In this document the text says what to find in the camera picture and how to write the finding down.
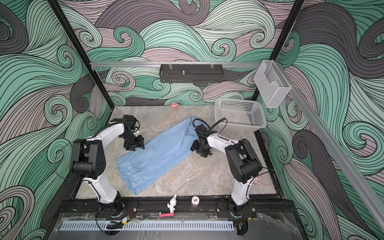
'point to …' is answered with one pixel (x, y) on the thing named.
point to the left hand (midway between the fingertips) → (140, 147)
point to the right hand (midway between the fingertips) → (195, 151)
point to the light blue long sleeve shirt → (138, 166)
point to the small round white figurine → (195, 200)
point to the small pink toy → (174, 105)
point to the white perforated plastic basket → (241, 115)
